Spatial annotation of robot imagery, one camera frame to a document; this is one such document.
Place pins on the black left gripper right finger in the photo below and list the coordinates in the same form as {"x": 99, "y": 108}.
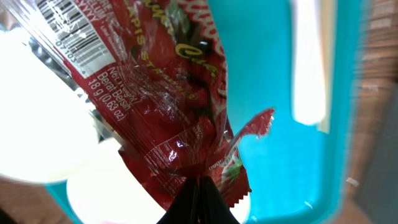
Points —
{"x": 212, "y": 208}

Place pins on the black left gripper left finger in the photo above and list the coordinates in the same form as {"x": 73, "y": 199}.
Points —
{"x": 183, "y": 209}

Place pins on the red snack wrapper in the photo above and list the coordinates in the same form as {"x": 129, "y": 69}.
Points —
{"x": 156, "y": 72}

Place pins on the cream bowl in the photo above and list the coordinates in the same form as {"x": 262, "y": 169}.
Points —
{"x": 46, "y": 132}

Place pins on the grey dishwasher rack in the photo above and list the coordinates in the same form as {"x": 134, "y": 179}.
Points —
{"x": 377, "y": 195}

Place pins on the white plate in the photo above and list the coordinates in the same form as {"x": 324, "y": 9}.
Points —
{"x": 104, "y": 191}

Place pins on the wooden chopstick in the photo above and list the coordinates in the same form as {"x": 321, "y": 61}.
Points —
{"x": 327, "y": 14}

